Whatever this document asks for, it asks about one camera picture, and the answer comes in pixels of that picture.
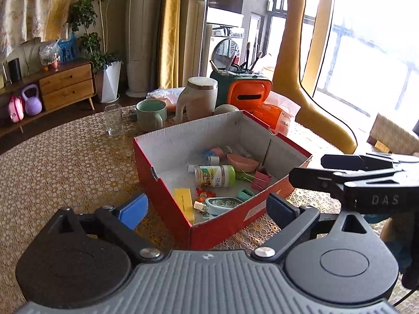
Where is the yellow giraffe toy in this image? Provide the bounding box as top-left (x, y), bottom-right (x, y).
top-left (268, 0), bottom-right (357, 154)

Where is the grey egg-shaped object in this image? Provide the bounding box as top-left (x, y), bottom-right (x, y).
top-left (213, 104), bottom-right (240, 116)

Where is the cartoon figure keychain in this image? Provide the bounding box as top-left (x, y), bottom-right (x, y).
top-left (200, 147), bottom-right (226, 166)

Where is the small yellow box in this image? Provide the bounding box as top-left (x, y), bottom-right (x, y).
top-left (173, 187), bottom-right (195, 221)

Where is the orange tissue box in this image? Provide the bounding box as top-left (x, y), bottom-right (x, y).
top-left (228, 80), bottom-right (273, 113)

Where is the pink heart-shaped dish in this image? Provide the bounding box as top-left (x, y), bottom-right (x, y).
top-left (226, 153), bottom-right (261, 173)

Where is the white tower air conditioner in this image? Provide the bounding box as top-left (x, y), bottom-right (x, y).
top-left (125, 0), bottom-right (166, 98)

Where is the yellow curtain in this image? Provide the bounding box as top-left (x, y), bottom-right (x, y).
top-left (158, 0), bottom-right (183, 90)

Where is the clear bag of fruit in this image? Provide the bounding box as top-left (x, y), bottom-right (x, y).
top-left (39, 41), bottom-right (62, 71)

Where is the wooden TV cabinet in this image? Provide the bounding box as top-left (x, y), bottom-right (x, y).
top-left (0, 58), bottom-right (97, 138)

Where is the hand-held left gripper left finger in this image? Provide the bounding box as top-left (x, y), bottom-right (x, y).
top-left (49, 192), bottom-right (164, 264)

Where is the pink binder clip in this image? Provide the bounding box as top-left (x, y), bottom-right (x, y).
top-left (251, 167), bottom-right (272, 190)

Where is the green indoor tree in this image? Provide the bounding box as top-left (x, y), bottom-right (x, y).
top-left (67, 0), bottom-right (125, 72)

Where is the beige curtain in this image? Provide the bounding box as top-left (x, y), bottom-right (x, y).
top-left (178, 0), bottom-right (213, 89)

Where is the pink toy case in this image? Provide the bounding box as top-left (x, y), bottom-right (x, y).
top-left (8, 96), bottom-right (25, 123)

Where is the small bottle with green cap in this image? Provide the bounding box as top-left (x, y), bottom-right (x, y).
top-left (193, 164), bottom-right (236, 188)

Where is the green ceramic mug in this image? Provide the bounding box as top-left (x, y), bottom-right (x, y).
top-left (136, 100), bottom-right (167, 133)

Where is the teal correction tape case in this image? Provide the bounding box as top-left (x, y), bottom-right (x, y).
top-left (194, 196), bottom-right (244, 219)

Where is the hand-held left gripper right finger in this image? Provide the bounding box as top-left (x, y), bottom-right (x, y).
top-left (251, 192), bottom-right (372, 262)

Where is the red cardboard shoe box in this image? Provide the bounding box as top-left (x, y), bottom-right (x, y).
top-left (133, 109), bottom-right (313, 251)

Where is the clear plastic packet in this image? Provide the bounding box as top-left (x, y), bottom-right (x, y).
top-left (147, 87), bottom-right (187, 105)

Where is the purple kettlebell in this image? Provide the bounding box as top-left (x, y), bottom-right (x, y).
top-left (21, 84), bottom-right (43, 116)

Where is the green brush holder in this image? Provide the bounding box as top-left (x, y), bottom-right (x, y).
top-left (209, 69), bottom-right (274, 108)

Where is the black speaker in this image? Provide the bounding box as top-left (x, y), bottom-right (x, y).
top-left (7, 58), bottom-right (23, 83)

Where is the floral bed sheet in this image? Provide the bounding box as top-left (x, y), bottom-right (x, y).
top-left (0, 0), bottom-right (82, 56)

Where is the clear drinking glass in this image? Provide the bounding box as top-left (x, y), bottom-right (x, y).
top-left (104, 104), bottom-right (124, 136)

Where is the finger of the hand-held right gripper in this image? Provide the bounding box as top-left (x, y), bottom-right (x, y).
top-left (289, 167), bottom-right (396, 201)
top-left (321, 154), bottom-right (419, 171)

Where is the white faceted planter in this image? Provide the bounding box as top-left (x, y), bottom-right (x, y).
top-left (98, 60), bottom-right (122, 104)

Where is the washing machine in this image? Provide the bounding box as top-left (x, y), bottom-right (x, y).
top-left (206, 23), bottom-right (245, 79)

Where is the white lidded jug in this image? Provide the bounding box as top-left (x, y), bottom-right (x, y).
top-left (174, 76), bottom-right (219, 122)

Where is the orange plastic packet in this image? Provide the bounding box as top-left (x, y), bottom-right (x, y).
top-left (252, 92), bottom-right (302, 136)

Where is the beige woven chair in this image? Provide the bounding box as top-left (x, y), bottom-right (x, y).
top-left (367, 113), bottom-right (419, 154)

